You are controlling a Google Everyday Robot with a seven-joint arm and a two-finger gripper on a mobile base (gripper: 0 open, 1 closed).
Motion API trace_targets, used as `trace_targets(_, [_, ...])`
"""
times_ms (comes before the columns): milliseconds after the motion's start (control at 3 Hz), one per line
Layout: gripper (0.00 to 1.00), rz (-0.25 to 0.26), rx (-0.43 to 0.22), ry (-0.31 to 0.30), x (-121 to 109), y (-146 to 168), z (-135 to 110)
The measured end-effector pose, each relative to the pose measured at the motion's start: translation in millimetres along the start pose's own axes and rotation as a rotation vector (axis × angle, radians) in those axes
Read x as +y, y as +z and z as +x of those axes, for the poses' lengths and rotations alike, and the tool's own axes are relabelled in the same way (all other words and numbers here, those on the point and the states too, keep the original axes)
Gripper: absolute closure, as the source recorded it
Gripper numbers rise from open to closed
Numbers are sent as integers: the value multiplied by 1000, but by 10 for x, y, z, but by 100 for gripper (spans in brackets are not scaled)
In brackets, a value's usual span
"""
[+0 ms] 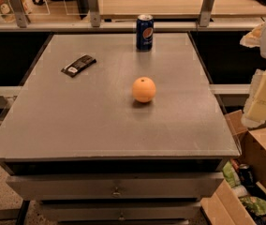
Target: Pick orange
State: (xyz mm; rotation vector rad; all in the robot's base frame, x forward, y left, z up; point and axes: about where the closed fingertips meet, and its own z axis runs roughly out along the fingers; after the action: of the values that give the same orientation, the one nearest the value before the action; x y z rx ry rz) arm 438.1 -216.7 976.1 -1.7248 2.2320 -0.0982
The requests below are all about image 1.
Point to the light green packet in box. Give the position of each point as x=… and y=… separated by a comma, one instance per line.
x=230, y=175

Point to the dark can in box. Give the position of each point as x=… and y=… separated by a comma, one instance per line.
x=246, y=175

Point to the upper grey drawer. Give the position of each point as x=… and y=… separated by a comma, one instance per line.
x=116, y=186

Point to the metal bracket left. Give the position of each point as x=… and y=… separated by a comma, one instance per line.
x=20, y=16

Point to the metal bracket middle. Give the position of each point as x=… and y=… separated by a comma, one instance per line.
x=95, y=19

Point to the metal bracket right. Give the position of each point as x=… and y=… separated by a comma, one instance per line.
x=205, y=13

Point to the cardboard box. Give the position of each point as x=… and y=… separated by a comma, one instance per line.
x=224, y=207

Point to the blue Pepsi can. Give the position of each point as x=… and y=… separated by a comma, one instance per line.
x=144, y=32

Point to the grey drawer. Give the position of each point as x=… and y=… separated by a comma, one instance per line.
x=120, y=211
x=116, y=186

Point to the green snack bag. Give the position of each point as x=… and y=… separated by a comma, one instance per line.
x=254, y=205

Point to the lower grey drawer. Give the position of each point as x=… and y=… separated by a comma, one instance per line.
x=120, y=211

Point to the orange fruit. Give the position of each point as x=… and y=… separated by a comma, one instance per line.
x=143, y=89

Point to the metal bracket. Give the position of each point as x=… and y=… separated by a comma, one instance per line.
x=95, y=19
x=205, y=13
x=20, y=16

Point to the black chocolate bar wrapper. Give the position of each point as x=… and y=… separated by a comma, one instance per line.
x=79, y=65

